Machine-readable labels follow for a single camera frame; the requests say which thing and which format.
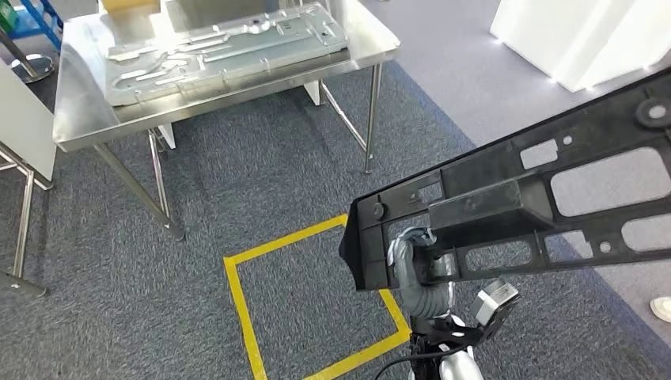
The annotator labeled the black plastic plate frame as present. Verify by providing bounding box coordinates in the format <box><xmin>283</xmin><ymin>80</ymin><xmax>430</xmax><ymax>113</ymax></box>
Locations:
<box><xmin>338</xmin><ymin>66</ymin><xmax>671</xmax><ymax>293</ymax></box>

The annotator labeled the yellow floor tape square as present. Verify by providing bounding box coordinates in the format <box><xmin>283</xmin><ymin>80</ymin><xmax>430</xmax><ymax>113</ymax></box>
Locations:
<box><xmin>223</xmin><ymin>213</ymin><xmax>413</xmax><ymax>380</ymax></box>

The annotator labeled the green item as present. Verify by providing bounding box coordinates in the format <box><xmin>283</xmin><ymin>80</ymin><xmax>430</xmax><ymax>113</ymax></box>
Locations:
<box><xmin>0</xmin><ymin>0</ymin><xmax>19</xmax><ymax>32</ymax></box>

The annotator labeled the stainless steel workbench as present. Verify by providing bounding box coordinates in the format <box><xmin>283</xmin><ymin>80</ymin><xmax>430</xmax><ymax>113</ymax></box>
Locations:
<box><xmin>52</xmin><ymin>0</ymin><xmax>402</xmax><ymax>242</ymax></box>
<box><xmin>0</xmin><ymin>141</ymin><xmax>54</xmax><ymax>298</ymax></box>

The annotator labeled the blue metal cart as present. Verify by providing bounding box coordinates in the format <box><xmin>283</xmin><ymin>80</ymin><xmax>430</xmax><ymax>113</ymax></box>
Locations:
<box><xmin>21</xmin><ymin>0</ymin><xmax>64</xmax><ymax>51</ymax></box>

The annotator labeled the chrome stanchion with round base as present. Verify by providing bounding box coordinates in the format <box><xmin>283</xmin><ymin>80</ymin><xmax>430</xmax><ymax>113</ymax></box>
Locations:
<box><xmin>0</xmin><ymin>28</ymin><xmax>56</xmax><ymax>84</ymax></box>

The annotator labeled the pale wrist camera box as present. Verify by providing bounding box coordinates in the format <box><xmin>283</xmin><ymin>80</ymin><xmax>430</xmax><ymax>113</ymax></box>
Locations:
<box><xmin>470</xmin><ymin>279</ymin><xmax>521</xmax><ymax>342</ymax></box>

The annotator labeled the stamped grey metal panel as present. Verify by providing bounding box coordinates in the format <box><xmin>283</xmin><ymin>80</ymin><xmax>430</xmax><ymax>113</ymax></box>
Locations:
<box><xmin>104</xmin><ymin>1</ymin><xmax>350</xmax><ymax>108</ymax></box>

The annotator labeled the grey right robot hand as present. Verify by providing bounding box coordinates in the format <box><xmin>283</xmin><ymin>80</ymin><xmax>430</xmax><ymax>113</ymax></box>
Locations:
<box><xmin>388</xmin><ymin>228</ymin><xmax>455</xmax><ymax>321</ymax></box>

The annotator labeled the black cable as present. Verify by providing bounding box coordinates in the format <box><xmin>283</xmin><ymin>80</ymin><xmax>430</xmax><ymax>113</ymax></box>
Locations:
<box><xmin>373</xmin><ymin>348</ymin><xmax>468</xmax><ymax>380</ymax></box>

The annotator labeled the white display plinth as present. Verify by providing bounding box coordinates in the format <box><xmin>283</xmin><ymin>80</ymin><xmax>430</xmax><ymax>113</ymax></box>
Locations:
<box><xmin>490</xmin><ymin>0</ymin><xmax>671</xmax><ymax>94</ymax></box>
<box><xmin>0</xmin><ymin>57</ymin><xmax>58</xmax><ymax>182</ymax></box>

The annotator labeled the person's shoe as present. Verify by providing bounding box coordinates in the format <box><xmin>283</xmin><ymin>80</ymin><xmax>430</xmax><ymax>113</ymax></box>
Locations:
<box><xmin>650</xmin><ymin>296</ymin><xmax>671</xmax><ymax>324</ymax></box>

